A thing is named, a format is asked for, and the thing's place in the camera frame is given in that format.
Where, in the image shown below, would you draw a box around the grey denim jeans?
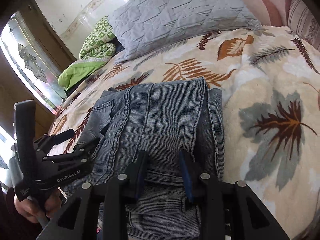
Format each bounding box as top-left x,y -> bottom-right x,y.
63,78 -> 225,239

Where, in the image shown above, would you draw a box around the person's left hand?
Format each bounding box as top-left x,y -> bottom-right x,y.
14,189 -> 62,224

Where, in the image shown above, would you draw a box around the wooden stained-glass door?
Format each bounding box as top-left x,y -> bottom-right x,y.
0,0 -> 78,188

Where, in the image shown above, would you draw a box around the leaf-patterned fleece bed blanket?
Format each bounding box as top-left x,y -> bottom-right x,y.
50,27 -> 319,239

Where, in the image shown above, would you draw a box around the green patterned folded quilt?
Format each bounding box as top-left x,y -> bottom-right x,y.
58,16 -> 116,90

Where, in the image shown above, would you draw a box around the striped pillow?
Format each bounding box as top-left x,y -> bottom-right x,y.
287,0 -> 320,50

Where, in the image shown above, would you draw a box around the pink pillow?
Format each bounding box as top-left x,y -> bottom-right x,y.
243,0 -> 283,27

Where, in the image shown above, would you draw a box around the grey quilted pillow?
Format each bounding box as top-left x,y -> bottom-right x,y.
108,0 -> 261,63

